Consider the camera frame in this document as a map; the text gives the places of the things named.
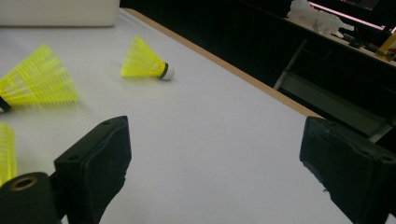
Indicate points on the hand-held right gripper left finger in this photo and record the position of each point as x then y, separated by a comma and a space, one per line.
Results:
93, 168

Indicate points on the yellow plastic shuttlecock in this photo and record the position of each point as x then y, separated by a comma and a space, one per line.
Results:
40, 79
6, 152
141, 62

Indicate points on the white crumpled plastic bag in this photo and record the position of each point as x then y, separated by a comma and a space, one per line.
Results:
314, 17

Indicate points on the monitor with pink edge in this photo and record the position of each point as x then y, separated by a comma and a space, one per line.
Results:
351, 11

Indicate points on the white plastic storage box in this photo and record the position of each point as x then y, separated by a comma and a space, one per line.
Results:
56, 12

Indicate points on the white table mat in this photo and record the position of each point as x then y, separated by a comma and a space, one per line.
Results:
202, 130

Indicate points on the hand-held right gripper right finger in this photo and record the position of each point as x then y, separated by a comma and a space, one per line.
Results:
351, 168

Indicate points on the yellow object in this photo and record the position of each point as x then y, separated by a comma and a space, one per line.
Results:
386, 46

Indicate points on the grey metal table frame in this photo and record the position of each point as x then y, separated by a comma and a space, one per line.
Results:
327, 96

